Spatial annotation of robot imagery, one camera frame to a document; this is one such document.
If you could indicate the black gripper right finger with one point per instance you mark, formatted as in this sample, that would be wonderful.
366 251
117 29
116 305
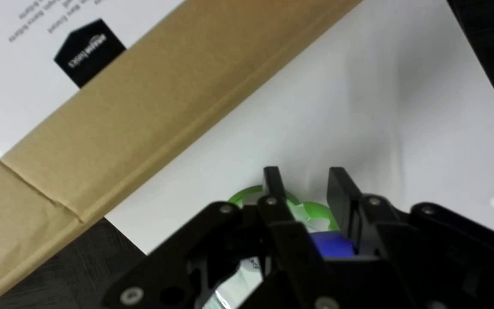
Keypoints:
407 257

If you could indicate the blue capped marker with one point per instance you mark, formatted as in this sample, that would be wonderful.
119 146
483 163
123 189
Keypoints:
334 245

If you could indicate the brown cardboard box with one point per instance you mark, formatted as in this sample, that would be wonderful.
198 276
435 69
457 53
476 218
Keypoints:
172 113

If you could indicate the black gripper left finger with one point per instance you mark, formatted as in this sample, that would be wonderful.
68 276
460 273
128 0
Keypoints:
275 228

